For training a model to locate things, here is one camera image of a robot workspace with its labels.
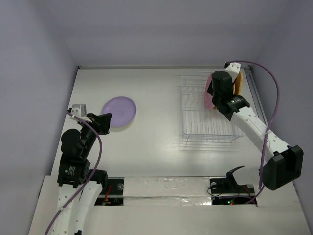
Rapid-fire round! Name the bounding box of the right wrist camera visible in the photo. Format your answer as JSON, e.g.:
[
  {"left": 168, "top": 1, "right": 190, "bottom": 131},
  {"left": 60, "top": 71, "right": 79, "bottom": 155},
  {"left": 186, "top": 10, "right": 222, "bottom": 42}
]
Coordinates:
[{"left": 224, "top": 62, "right": 241, "bottom": 82}]

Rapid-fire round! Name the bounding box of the orange round woven plate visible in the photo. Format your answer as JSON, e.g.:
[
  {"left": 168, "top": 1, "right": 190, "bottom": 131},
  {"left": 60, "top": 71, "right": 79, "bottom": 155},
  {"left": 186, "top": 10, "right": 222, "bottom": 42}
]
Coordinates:
[{"left": 233, "top": 83, "right": 241, "bottom": 95}]

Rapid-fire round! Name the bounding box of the white wire dish rack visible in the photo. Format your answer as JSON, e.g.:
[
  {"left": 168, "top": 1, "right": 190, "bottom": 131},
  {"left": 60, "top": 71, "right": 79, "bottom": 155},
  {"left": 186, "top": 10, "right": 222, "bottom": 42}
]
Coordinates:
[{"left": 181, "top": 71, "right": 244, "bottom": 144}]

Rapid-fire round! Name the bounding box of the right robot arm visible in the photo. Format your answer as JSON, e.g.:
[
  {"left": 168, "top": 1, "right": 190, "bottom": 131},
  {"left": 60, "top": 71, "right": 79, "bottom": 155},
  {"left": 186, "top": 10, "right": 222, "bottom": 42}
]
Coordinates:
[{"left": 207, "top": 71, "right": 304, "bottom": 190}]

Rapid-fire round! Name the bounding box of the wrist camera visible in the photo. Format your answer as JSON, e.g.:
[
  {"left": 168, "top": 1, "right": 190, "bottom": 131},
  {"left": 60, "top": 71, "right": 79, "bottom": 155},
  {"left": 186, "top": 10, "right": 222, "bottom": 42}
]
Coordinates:
[
  {"left": 68, "top": 104, "right": 88, "bottom": 120},
  {"left": 224, "top": 62, "right": 241, "bottom": 82}
]

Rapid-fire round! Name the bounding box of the purple round plate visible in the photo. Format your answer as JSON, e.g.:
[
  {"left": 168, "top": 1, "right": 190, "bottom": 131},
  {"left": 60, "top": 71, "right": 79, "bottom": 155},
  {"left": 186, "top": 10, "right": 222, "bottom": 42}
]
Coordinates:
[{"left": 101, "top": 96, "right": 137, "bottom": 128}]

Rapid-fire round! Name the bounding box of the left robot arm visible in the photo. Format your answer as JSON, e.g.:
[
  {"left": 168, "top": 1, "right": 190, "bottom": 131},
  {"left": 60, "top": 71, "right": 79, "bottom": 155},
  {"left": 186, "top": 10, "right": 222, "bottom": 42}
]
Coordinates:
[{"left": 45, "top": 109, "right": 112, "bottom": 235}]

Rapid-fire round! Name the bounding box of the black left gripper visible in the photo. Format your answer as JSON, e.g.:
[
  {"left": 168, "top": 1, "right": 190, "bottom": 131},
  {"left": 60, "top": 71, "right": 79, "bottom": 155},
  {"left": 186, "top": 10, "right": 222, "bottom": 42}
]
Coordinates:
[{"left": 78, "top": 111, "right": 112, "bottom": 156}]

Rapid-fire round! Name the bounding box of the silver foil strip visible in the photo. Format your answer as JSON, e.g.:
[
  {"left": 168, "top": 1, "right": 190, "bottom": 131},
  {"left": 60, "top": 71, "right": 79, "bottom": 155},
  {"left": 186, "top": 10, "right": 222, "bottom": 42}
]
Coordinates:
[{"left": 123, "top": 177, "right": 212, "bottom": 206}]

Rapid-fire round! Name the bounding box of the pink round plate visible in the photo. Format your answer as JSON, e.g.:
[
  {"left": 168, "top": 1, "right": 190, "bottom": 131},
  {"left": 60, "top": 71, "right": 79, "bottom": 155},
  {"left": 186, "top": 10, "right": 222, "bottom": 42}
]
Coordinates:
[{"left": 204, "top": 75, "right": 214, "bottom": 110}]

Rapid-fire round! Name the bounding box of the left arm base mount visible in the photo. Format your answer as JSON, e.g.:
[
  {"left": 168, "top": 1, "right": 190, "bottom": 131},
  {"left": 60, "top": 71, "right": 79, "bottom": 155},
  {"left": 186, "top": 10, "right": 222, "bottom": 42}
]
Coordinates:
[{"left": 95, "top": 178, "right": 124, "bottom": 206}]

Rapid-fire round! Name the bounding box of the orange square woven tray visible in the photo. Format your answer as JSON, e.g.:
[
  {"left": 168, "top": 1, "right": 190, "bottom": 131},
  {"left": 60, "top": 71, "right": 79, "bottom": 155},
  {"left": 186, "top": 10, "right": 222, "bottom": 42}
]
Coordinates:
[{"left": 234, "top": 71, "right": 243, "bottom": 95}]

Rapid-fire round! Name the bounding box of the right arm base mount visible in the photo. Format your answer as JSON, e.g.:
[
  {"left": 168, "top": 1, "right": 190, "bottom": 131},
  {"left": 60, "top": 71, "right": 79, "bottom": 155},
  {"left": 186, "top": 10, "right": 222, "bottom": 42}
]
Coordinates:
[{"left": 209, "top": 166, "right": 255, "bottom": 195}]

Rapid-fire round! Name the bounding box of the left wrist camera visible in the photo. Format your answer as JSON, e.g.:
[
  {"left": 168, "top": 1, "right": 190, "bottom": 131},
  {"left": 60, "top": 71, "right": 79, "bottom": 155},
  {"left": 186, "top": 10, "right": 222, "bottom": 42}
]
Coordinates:
[{"left": 68, "top": 104, "right": 88, "bottom": 120}]

